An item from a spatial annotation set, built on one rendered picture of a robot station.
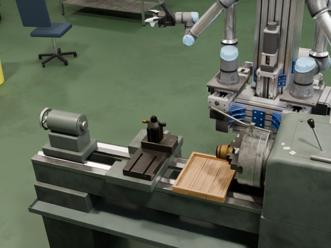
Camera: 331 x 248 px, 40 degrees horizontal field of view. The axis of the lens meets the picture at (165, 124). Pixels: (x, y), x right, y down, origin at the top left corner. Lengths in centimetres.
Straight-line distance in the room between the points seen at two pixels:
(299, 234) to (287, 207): 18
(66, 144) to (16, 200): 135
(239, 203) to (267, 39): 107
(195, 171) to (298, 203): 67
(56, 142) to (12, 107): 273
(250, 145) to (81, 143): 111
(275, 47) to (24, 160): 271
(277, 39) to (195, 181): 105
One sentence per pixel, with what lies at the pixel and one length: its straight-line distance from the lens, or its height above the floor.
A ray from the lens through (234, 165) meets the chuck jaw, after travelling 241.
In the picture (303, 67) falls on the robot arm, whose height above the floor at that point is 137.
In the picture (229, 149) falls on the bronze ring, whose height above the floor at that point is 111.
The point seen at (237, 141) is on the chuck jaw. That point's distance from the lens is 252.
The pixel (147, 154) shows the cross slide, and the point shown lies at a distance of 273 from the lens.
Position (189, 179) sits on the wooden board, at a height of 88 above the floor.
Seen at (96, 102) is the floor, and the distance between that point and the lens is 544.
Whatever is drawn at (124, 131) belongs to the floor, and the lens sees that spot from 481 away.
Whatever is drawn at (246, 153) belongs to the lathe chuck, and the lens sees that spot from 237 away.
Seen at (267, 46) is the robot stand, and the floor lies 143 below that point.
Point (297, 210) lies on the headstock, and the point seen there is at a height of 96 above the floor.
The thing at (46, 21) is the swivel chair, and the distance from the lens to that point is 639.
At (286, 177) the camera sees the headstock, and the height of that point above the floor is 115.
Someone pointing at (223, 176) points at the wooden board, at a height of 89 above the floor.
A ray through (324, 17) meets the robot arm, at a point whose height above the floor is 168.
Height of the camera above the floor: 254
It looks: 31 degrees down
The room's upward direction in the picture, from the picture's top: 3 degrees counter-clockwise
